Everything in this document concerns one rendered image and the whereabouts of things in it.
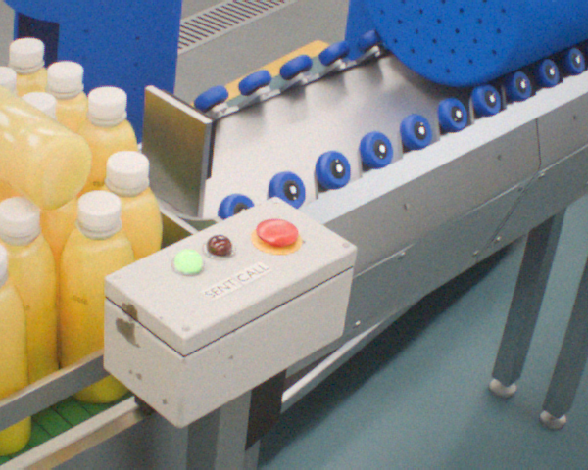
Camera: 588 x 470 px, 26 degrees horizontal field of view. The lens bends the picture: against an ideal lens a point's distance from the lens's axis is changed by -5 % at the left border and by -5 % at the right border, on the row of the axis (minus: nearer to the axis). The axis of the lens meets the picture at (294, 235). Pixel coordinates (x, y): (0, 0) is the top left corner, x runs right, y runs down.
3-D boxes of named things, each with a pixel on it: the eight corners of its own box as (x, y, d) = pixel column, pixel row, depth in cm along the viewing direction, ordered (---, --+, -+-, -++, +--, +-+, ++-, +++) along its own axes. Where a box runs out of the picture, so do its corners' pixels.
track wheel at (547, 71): (538, 70, 174) (527, 72, 176) (556, 93, 176) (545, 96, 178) (548, 50, 177) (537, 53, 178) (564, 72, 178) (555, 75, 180)
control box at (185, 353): (343, 337, 118) (359, 243, 112) (179, 431, 105) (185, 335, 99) (265, 284, 123) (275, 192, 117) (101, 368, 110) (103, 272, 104)
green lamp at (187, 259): (207, 267, 107) (208, 255, 107) (186, 277, 106) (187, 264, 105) (188, 255, 108) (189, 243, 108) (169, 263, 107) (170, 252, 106)
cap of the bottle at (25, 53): (5, 66, 135) (5, 51, 134) (14, 50, 138) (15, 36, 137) (38, 69, 135) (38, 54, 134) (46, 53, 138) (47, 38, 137)
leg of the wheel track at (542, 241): (519, 390, 269) (588, 136, 234) (504, 402, 266) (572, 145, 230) (499, 377, 272) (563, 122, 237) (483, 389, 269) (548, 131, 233)
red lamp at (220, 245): (237, 252, 109) (238, 240, 109) (218, 261, 108) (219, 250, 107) (219, 240, 111) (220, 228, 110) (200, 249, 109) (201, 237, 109)
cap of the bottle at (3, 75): (22, 83, 132) (22, 69, 131) (6, 100, 129) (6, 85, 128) (-10, 77, 132) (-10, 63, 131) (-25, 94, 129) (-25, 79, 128)
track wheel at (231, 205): (251, 185, 139) (240, 189, 141) (220, 200, 136) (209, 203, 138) (267, 225, 140) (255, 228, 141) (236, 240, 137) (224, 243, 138)
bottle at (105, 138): (73, 242, 142) (76, 90, 131) (135, 248, 143) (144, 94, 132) (65, 281, 136) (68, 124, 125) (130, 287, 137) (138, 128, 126)
